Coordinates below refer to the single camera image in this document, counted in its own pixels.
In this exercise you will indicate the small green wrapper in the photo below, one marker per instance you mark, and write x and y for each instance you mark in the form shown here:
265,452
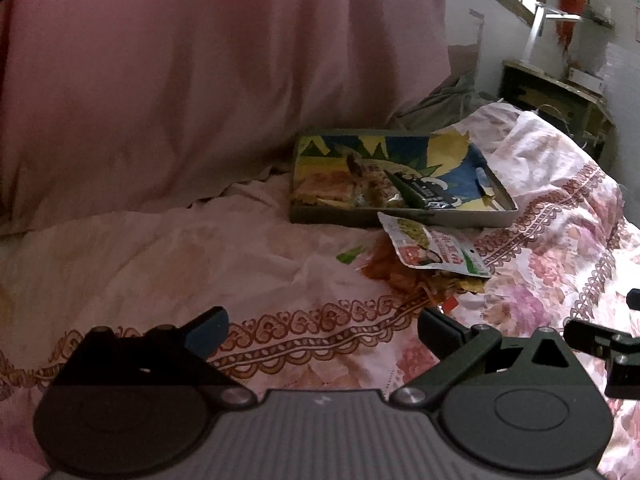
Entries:
350,256

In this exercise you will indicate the white snack packet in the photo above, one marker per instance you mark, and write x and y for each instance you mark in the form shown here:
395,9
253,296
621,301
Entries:
430,245

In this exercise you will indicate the white box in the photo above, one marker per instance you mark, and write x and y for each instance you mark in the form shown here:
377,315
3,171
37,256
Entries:
585,80

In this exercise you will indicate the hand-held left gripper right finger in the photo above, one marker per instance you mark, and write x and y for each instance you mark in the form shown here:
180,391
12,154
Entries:
442,337

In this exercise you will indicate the grey-green cloth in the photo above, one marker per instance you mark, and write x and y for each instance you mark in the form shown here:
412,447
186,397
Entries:
445,105

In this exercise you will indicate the gold snack packet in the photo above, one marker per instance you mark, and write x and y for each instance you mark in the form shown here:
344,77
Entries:
460,287

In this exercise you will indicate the clear cake packet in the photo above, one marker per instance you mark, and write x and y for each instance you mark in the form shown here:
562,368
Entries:
325,190

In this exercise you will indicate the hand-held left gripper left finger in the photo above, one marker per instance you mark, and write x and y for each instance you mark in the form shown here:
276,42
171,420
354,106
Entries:
207,332

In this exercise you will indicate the printed cardboard box tray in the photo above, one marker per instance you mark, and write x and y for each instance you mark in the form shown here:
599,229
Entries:
450,160

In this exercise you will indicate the orange snack packet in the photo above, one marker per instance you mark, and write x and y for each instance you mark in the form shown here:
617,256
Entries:
390,267

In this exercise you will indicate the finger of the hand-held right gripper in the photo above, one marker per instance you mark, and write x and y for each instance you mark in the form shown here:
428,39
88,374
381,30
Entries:
634,300
585,335

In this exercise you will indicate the wall shelf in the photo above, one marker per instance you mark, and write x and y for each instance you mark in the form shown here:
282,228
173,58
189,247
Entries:
600,17

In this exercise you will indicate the dark blue snack packet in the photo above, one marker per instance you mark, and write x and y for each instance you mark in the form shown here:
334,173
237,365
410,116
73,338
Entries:
430,190

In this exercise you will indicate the white desk lamp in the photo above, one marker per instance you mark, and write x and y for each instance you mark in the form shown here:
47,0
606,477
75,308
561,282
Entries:
537,25

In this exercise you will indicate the dark wooden desk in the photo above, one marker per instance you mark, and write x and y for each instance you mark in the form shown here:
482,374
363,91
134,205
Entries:
550,100

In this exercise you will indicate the pink pillow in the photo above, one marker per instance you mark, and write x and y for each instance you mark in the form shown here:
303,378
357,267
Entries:
175,85

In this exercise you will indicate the floral pink blanket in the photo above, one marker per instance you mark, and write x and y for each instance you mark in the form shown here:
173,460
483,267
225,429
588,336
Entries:
550,260

